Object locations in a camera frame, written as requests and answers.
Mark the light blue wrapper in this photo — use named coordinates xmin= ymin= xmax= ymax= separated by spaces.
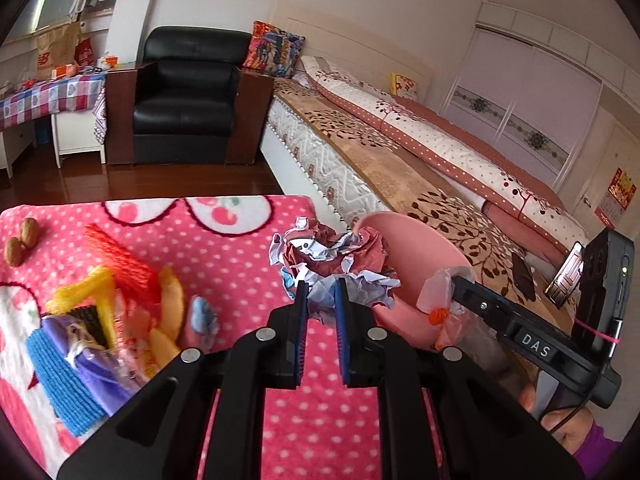
xmin=189 ymin=296 xmax=218 ymax=337

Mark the black foam fruit net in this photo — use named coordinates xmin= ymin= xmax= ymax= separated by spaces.
xmin=68 ymin=304 xmax=110 ymax=350

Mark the purple plastic wrapper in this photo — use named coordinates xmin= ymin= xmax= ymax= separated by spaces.
xmin=42 ymin=314 xmax=142 ymax=416

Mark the bed with brown sheet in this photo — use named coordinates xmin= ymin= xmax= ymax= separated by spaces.
xmin=260 ymin=2 xmax=577 ymax=328

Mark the pink plastic trash bin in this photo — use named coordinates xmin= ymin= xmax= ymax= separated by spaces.
xmin=354 ymin=211 xmax=476 ymax=350

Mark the brown paper bag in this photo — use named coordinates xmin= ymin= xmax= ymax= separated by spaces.
xmin=36 ymin=22 xmax=80 ymax=80

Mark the black remote on bed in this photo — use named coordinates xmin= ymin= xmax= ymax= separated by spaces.
xmin=512 ymin=252 xmax=536 ymax=301

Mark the red white paper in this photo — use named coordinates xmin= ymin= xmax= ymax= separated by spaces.
xmin=269 ymin=217 xmax=400 ymax=326

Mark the white pink floral quilt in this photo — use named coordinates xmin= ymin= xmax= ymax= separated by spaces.
xmin=302 ymin=55 xmax=588 ymax=258

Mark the red wall calendar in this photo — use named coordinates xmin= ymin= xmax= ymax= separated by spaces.
xmin=594 ymin=168 xmax=637 ymax=229

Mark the white wardrobe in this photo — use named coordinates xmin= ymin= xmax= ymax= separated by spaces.
xmin=440 ymin=1 xmax=639 ymax=240

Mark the red gift bag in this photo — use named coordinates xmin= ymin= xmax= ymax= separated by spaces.
xmin=74 ymin=37 xmax=96 ymax=68

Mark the person's right hand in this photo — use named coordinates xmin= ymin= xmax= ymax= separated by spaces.
xmin=540 ymin=408 xmax=594 ymax=454

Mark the white desk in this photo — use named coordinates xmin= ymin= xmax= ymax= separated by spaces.
xmin=0 ymin=110 xmax=106 ymax=179

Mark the colourful patterned cushion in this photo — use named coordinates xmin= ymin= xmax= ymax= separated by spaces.
xmin=243 ymin=21 xmax=306 ymax=78

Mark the smartphone on bed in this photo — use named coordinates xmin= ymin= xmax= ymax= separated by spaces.
xmin=544 ymin=242 xmax=585 ymax=309

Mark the clear plastic bag orange tie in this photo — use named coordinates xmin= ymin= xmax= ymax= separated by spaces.
xmin=416 ymin=266 xmax=476 ymax=350

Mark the yellow foam fruit net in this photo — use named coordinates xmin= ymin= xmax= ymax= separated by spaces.
xmin=46 ymin=266 xmax=116 ymax=349

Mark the walnut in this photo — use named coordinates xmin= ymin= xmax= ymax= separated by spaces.
xmin=20 ymin=218 xmax=40 ymax=249
xmin=4 ymin=237 xmax=24 ymax=268

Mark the yellow red pillow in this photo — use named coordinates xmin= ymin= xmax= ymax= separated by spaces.
xmin=390 ymin=73 xmax=419 ymax=101

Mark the black leather armchair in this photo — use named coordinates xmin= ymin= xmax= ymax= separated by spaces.
xmin=104 ymin=26 xmax=273 ymax=165

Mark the plaid tablecloth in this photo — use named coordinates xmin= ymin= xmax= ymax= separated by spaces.
xmin=0 ymin=73 xmax=107 ymax=145

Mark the pink polka dot blanket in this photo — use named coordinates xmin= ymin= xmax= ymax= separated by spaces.
xmin=1 ymin=196 xmax=381 ymax=479

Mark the blue foam fruit net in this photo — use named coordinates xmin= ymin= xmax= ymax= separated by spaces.
xmin=26 ymin=328 xmax=106 ymax=437

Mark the red foam fruit net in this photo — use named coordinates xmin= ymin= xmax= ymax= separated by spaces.
xmin=84 ymin=224 xmax=162 ymax=306

